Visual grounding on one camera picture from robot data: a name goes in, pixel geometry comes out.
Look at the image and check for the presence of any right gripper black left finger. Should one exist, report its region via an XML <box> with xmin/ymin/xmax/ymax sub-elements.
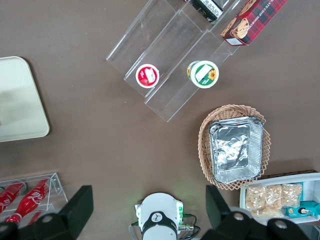
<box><xmin>0</xmin><ymin>185</ymin><xmax>94</xmax><ymax>240</ymax></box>

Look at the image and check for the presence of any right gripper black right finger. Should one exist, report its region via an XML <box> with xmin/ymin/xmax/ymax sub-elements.
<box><xmin>199</xmin><ymin>185</ymin><xmax>311</xmax><ymax>240</ymax></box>

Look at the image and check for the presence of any silver aluminium foil tray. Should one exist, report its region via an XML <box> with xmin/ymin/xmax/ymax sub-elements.
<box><xmin>208</xmin><ymin>116</ymin><xmax>264</xmax><ymax>185</ymax></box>

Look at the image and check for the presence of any light tan wicker basket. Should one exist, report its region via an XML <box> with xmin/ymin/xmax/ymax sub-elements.
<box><xmin>197</xmin><ymin>104</ymin><xmax>272</xmax><ymax>192</ymax></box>

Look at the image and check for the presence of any cream plastic tray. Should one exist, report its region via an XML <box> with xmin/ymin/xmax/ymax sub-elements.
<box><xmin>0</xmin><ymin>56</ymin><xmax>50</xmax><ymax>143</ymax></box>

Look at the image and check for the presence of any clear acrylic bottle rack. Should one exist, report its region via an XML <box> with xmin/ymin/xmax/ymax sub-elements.
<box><xmin>0</xmin><ymin>172</ymin><xmax>69</xmax><ymax>225</ymax></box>

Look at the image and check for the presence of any clear bag of puffed snacks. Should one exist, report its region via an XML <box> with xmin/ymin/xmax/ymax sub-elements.
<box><xmin>281</xmin><ymin>183</ymin><xmax>304</xmax><ymax>208</ymax></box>
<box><xmin>264</xmin><ymin>184</ymin><xmax>285</xmax><ymax>213</ymax></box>
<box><xmin>245</xmin><ymin>186</ymin><xmax>268</xmax><ymax>218</ymax></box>

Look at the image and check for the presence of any red Coca-Cola bottle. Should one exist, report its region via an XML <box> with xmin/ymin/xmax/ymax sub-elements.
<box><xmin>6</xmin><ymin>178</ymin><xmax>51</xmax><ymax>223</ymax></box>
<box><xmin>0</xmin><ymin>182</ymin><xmax>25</xmax><ymax>213</ymax></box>

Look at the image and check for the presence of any teal snack packet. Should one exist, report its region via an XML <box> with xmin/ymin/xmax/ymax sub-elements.
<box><xmin>284</xmin><ymin>201</ymin><xmax>320</xmax><ymax>219</ymax></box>

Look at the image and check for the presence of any white rectangular plastic bin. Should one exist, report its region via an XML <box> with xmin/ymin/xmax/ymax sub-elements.
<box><xmin>239</xmin><ymin>172</ymin><xmax>320</xmax><ymax>226</ymax></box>

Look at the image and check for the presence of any green-lidded white cup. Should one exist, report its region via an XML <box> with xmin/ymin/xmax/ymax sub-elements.
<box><xmin>186</xmin><ymin>59</ymin><xmax>220</xmax><ymax>89</ymax></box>

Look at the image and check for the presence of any red-lidded cup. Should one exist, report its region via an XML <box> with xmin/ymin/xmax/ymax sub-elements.
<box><xmin>135</xmin><ymin>63</ymin><xmax>161</xmax><ymax>89</ymax></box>

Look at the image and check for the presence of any clear acrylic stepped stand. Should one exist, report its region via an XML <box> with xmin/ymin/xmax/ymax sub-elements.
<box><xmin>105</xmin><ymin>0</ymin><xmax>241</xmax><ymax>123</ymax></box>
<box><xmin>178</xmin><ymin>0</ymin><xmax>241</xmax><ymax>32</ymax></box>

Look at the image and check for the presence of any red tartan cookie box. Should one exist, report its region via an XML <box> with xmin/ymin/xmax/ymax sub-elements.
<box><xmin>220</xmin><ymin>0</ymin><xmax>288</xmax><ymax>47</ymax></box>

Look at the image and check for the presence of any small black carton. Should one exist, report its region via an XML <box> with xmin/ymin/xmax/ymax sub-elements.
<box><xmin>189</xmin><ymin>0</ymin><xmax>224</xmax><ymax>24</ymax></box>

